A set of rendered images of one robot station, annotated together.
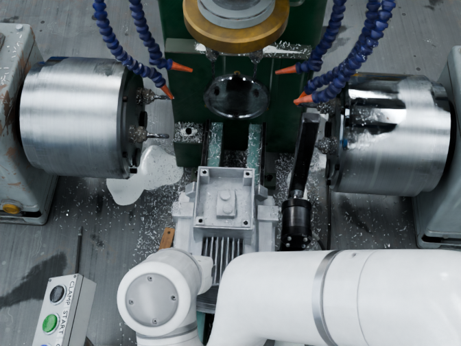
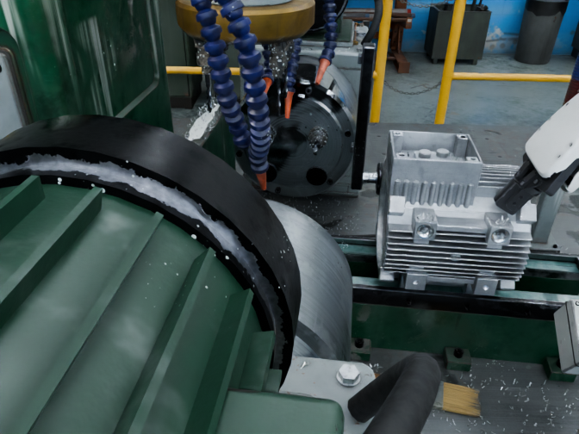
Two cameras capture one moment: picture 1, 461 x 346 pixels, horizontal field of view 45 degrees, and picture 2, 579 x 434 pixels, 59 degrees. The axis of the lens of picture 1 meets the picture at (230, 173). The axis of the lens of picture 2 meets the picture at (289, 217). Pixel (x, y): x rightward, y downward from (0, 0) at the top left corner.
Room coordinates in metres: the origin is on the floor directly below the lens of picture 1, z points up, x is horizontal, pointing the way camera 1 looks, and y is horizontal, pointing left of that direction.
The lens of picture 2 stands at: (0.64, 0.70, 1.45)
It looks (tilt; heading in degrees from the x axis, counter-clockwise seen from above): 32 degrees down; 273
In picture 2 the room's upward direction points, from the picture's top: 1 degrees clockwise
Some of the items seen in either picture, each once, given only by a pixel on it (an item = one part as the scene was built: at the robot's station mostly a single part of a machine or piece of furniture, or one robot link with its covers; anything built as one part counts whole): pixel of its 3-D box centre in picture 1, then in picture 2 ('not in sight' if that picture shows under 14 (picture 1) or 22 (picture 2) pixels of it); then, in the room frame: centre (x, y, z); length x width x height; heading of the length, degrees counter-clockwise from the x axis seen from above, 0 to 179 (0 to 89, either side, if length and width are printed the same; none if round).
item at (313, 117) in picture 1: (302, 160); (363, 120); (0.56, -0.13, 1.12); 0.04 x 0.03 x 0.26; 176
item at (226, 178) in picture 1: (224, 206); (429, 168); (0.47, 0.01, 1.11); 0.12 x 0.11 x 0.07; 177
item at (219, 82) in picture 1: (236, 99); not in sight; (0.79, -0.01, 1.01); 0.15 x 0.02 x 0.15; 86
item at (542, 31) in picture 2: not in sight; (538, 30); (-1.59, -4.83, 0.30); 0.39 x 0.39 x 0.60
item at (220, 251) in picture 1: (223, 249); (445, 223); (0.43, 0.01, 1.01); 0.20 x 0.19 x 0.19; 177
